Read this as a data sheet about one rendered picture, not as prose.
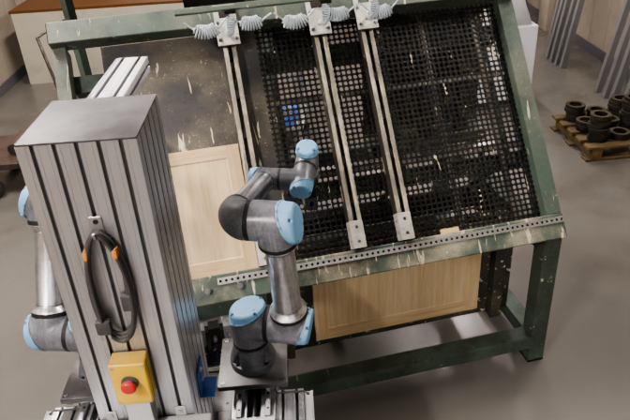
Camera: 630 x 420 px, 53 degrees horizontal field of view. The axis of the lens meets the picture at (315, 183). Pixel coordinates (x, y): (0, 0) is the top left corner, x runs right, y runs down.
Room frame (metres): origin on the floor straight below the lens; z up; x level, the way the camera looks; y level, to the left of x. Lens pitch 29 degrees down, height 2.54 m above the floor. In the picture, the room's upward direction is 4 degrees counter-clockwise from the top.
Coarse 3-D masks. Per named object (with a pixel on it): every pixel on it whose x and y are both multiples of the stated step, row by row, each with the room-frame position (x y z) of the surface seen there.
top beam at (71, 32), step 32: (256, 0) 2.93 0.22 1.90; (384, 0) 3.01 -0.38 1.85; (416, 0) 3.03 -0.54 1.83; (448, 0) 3.07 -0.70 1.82; (480, 0) 3.14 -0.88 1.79; (64, 32) 2.73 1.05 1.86; (96, 32) 2.75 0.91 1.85; (128, 32) 2.76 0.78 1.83; (160, 32) 2.79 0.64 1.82; (192, 32) 2.85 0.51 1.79
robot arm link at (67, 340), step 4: (64, 324) 1.52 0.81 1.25; (68, 324) 1.51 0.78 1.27; (64, 328) 1.51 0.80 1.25; (68, 328) 1.51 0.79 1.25; (64, 332) 1.50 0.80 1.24; (68, 332) 1.50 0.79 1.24; (64, 336) 1.49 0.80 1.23; (68, 336) 1.49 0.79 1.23; (72, 336) 1.49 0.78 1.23; (64, 340) 1.49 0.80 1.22; (68, 340) 1.49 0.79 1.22; (72, 340) 1.48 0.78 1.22; (64, 344) 1.49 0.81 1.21; (68, 344) 1.48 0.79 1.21; (72, 344) 1.48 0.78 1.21; (76, 344) 1.48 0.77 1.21; (64, 348) 1.49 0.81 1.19; (68, 348) 1.48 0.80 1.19; (72, 348) 1.48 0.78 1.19; (76, 348) 1.48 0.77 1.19; (80, 356) 1.49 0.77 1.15
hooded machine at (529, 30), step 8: (512, 0) 6.04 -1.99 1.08; (520, 0) 6.05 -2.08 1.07; (520, 8) 6.05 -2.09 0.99; (520, 16) 6.05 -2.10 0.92; (528, 16) 6.06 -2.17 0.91; (520, 24) 6.05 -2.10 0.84; (528, 24) 6.06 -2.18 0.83; (536, 24) 6.05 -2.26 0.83; (520, 32) 6.02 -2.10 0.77; (528, 32) 6.02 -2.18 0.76; (536, 32) 6.03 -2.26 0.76; (528, 40) 6.02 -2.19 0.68; (536, 40) 6.03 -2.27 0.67; (528, 48) 6.02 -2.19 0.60; (528, 56) 6.02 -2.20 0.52; (528, 64) 6.03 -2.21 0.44
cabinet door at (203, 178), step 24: (192, 168) 2.50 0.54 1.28; (216, 168) 2.51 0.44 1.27; (240, 168) 2.52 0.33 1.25; (192, 192) 2.43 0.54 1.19; (216, 192) 2.44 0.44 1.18; (192, 216) 2.37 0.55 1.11; (216, 216) 2.38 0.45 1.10; (192, 240) 2.30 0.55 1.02; (216, 240) 2.31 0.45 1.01; (240, 240) 2.32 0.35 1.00; (192, 264) 2.24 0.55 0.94; (216, 264) 2.25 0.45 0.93; (240, 264) 2.26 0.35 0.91
